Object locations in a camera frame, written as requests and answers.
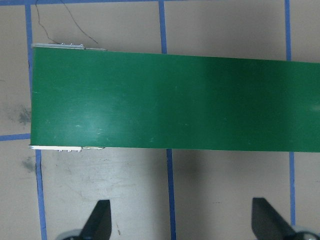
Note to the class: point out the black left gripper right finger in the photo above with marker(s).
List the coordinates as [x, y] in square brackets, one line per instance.
[267, 223]

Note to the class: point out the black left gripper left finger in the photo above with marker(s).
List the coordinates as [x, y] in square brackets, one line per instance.
[99, 224]

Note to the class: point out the green conveyor belt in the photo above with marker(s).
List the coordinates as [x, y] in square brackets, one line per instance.
[92, 98]

